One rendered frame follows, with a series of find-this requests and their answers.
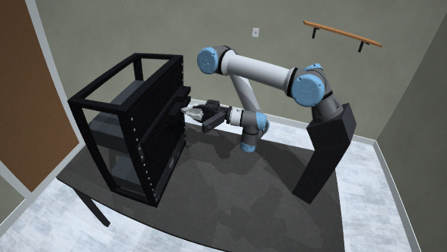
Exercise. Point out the black server rack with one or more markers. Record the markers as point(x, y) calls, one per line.
point(146, 117)

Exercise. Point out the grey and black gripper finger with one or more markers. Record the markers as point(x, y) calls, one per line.
point(195, 108)
point(195, 116)

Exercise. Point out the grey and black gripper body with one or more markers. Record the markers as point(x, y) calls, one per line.
point(215, 108)

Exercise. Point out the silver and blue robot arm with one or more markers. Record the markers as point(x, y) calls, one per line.
point(306, 90)

